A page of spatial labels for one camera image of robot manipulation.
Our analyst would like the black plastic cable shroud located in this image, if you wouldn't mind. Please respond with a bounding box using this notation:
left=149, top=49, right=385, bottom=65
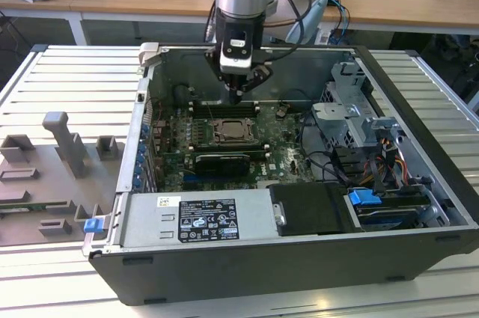
left=268, top=182, right=356, bottom=237

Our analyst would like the silver topped CPU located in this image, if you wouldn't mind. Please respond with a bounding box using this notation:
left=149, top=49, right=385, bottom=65
left=220, top=122, right=250, bottom=140

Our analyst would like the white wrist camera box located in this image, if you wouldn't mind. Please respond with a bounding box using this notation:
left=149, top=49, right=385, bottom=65
left=219, top=31, right=253, bottom=74

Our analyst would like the silver power supply unit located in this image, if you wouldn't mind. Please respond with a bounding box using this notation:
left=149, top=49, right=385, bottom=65
left=106, top=187, right=287, bottom=248

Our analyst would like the blue plastic case latch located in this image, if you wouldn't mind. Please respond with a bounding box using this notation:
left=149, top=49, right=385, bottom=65
left=83, top=218, right=105, bottom=236

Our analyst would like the thick long black cable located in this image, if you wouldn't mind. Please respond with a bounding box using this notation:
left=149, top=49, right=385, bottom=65
left=301, top=111, right=355, bottom=186

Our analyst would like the silver metal disk bay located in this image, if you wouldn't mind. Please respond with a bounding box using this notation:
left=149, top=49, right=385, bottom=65
left=309, top=60, right=405, bottom=151

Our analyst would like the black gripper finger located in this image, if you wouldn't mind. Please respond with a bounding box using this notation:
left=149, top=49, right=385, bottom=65
left=204, top=44, right=238, bottom=106
left=236, top=61, right=274, bottom=106

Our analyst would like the green motherboard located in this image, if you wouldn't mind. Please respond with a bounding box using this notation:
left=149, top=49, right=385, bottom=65
left=149, top=103, right=314, bottom=192

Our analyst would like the gray parts rack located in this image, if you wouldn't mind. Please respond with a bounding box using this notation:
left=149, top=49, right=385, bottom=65
left=0, top=110, right=127, bottom=248

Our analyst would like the CPU socket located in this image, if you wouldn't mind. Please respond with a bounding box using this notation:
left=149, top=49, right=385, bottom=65
left=210, top=117, right=260, bottom=147

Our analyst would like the black PC case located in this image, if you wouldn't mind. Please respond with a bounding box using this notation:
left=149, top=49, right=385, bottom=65
left=88, top=41, right=479, bottom=306

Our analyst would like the green RAM stick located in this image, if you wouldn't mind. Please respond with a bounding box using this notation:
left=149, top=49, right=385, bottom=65
left=193, top=148, right=271, bottom=159
left=0, top=201, right=52, bottom=212

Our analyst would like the coloured power wire bundle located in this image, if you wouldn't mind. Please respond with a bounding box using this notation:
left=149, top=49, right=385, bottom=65
left=368, top=137, right=409, bottom=194

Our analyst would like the metal socket cover frame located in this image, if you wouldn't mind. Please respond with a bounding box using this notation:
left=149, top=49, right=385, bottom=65
left=212, top=118, right=259, bottom=146

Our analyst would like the pale blue teach pendant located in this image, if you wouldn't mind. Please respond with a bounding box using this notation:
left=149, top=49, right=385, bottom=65
left=286, top=0, right=329, bottom=45

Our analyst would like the gray plastic case latch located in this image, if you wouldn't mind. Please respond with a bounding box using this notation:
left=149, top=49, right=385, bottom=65
left=137, top=41, right=163, bottom=69

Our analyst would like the hard disk in blue carrier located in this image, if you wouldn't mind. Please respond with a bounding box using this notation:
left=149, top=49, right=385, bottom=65
left=346, top=187, right=431, bottom=231

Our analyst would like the black RAM slot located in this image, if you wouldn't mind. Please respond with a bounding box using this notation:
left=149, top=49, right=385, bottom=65
left=192, top=103, right=257, bottom=108
left=192, top=106, right=257, bottom=111
left=192, top=108, right=257, bottom=114
left=192, top=111, right=258, bottom=117

